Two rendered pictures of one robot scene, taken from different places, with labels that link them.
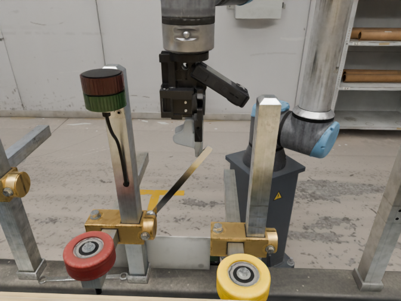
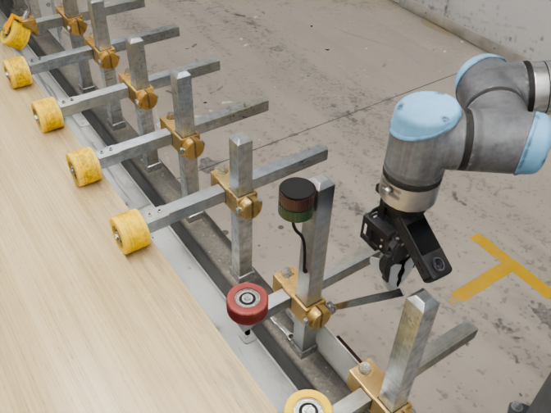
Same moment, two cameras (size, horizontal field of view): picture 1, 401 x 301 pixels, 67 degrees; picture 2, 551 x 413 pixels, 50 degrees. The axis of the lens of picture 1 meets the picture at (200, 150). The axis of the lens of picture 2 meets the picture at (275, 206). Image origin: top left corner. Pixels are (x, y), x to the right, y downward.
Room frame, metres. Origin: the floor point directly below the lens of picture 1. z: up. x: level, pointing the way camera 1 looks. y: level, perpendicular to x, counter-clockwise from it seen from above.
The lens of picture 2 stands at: (-0.04, -0.41, 1.79)
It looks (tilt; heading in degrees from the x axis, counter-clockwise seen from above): 42 degrees down; 52
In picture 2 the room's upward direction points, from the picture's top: 2 degrees clockwise
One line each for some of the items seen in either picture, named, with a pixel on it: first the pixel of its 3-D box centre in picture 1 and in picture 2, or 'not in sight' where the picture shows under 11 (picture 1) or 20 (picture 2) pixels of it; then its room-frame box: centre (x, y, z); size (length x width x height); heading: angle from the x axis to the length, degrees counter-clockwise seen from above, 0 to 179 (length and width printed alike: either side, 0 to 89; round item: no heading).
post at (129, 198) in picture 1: (128, 191); (311, 275); (0.48, 0.14, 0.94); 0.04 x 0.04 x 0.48; 88
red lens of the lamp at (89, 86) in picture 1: (102, 81); (297, 193); (0.43, 0.14, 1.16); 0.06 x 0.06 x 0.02
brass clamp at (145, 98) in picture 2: not in sight; (138, 90); (0.51, 0.91, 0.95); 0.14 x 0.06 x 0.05; 88
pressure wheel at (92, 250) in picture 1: (93, 269); (247, 315); (0.37, 0.18, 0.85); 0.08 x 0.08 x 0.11
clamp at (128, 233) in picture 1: (122, 227); (299, 298); (0.48, 0.16, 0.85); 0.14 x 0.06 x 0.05; 88
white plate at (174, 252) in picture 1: (153, 251); (322, 338); (0.51, 0.11, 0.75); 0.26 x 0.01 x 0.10; 88
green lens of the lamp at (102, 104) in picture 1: (105, 97); (296, 205); (0.43, 0.14, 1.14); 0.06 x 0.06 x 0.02
